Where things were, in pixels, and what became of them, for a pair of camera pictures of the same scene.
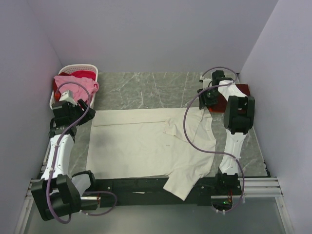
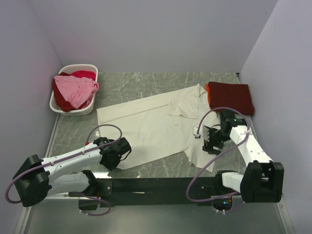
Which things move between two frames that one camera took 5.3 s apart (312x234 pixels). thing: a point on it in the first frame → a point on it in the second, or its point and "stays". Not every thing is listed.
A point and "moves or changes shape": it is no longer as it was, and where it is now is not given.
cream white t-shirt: [174, 144] moves or changes shape
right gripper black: [208, 103] → [208, 144]
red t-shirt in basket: [82, 73] stays
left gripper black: [84, 106] → [112, 166]
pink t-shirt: [81, 87] stays
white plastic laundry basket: [70, 68] stays
